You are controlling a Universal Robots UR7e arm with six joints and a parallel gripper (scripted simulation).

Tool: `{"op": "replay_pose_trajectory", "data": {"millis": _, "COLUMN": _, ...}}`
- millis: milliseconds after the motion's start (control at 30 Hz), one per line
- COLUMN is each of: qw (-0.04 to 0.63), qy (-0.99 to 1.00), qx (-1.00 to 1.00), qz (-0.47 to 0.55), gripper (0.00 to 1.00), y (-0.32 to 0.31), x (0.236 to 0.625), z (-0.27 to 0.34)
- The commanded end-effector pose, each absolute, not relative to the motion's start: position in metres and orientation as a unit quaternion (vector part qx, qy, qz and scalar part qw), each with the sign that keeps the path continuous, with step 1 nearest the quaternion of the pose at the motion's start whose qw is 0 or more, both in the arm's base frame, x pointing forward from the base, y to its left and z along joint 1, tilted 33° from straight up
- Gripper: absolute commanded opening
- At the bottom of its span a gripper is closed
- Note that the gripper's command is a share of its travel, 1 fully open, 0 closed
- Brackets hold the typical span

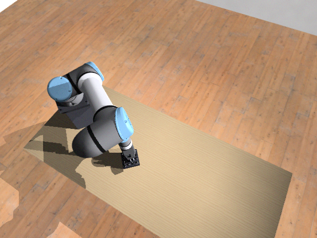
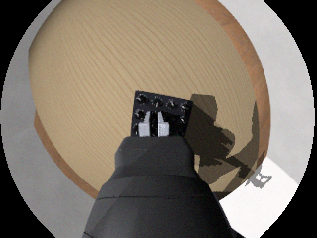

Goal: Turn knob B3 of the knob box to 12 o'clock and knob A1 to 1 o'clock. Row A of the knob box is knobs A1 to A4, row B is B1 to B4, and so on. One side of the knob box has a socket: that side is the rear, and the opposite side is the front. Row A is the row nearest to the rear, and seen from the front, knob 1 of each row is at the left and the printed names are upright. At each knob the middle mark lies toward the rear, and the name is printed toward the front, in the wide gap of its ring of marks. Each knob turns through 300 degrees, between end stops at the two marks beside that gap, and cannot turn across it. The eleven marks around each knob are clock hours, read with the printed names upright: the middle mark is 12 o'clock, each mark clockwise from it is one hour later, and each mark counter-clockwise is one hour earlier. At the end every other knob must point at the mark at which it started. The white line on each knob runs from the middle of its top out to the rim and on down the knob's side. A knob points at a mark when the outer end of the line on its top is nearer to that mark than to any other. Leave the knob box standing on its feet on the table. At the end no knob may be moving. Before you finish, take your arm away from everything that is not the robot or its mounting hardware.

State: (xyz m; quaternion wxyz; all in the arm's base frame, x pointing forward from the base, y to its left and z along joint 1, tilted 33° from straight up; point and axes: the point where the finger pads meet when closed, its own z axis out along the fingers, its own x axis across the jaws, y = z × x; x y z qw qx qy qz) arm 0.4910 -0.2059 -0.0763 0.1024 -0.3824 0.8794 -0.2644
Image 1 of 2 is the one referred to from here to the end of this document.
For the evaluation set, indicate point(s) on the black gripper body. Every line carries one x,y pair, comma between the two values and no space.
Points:
129,151

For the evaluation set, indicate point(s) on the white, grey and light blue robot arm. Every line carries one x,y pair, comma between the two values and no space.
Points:
111,125

